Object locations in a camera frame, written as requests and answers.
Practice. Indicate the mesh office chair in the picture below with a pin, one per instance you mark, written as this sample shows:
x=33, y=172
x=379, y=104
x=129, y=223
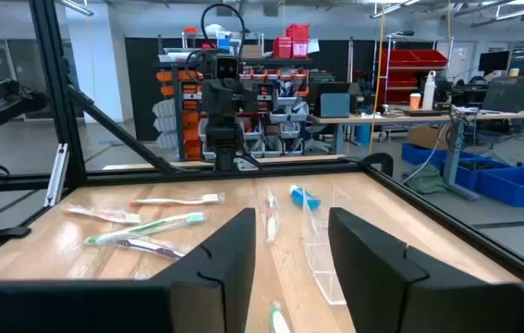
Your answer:
x=508, y=94

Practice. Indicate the blue waste bin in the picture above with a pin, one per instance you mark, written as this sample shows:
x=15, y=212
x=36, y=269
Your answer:
x=363, y=134

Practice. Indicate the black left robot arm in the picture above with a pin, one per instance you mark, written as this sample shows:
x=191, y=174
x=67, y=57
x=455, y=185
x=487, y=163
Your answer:
x=222, y=134

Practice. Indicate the orange paper cup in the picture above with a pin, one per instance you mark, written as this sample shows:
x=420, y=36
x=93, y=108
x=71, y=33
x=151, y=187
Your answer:
x=415, y=102

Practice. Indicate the teal mouthwash bottle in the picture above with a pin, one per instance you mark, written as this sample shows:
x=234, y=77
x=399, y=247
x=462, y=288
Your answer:
x=304, y=198

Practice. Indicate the green bag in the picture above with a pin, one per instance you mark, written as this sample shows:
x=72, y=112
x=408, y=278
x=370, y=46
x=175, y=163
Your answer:
x=425, y=182

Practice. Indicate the black computer monitor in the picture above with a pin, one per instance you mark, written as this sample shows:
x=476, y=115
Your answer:
x=492, y=61

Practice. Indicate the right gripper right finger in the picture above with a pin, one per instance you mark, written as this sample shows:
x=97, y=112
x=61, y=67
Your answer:
x=381, y=287

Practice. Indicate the silver aluminium bracket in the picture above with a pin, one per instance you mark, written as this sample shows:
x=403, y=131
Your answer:
x=57, y=173

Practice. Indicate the black aluminium table frame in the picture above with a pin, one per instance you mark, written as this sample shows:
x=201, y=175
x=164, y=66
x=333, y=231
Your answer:
x=56, y=92

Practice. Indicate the green toothbrush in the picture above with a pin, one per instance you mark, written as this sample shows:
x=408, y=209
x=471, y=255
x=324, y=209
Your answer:
x=278, y=320
x=150, y=226

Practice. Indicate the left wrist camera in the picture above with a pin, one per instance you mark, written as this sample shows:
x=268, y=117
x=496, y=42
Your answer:
x=227, y=68

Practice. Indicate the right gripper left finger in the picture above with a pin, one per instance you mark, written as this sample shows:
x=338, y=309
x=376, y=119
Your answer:
x=206, y=296

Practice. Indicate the blue grey box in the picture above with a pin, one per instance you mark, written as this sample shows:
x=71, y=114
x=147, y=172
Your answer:
x=334, y=105

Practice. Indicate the orange toothbrush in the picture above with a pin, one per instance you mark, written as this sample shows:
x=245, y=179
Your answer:
x=104, y=214
x=271, y=219
x=176, y=200

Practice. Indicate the shelf rack with orange bins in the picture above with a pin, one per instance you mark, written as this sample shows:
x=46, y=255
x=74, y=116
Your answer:
x=191, y=120

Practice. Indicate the clear acrylic organizer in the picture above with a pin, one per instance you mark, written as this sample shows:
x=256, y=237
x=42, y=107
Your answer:
x=321, y=263

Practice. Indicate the white bottle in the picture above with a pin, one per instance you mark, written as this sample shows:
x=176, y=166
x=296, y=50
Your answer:
x=429, y=92

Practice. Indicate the slim purple toothbrush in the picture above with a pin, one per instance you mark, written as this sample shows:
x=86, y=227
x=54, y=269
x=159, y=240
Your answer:
x=150, y=247

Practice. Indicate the red storage bin stack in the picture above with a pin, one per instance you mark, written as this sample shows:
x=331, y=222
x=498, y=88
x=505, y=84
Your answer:
x=298, y=41

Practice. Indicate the blue floor bin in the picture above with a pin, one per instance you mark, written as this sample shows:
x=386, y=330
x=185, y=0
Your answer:
x=416, y=155
x=467, y=178
x=515, y=187

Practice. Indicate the black frame bracket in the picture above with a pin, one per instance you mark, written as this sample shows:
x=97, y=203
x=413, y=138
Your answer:
x=5, y=236
x=379, y=159

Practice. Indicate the wooden desk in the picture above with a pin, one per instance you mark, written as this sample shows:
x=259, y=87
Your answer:
x=381, y=119

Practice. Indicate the red shelving unit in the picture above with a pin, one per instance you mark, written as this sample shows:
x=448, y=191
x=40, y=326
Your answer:
x=409, y=59

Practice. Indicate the cardboard box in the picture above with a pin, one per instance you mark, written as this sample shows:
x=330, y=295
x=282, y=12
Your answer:
x=425, y=137

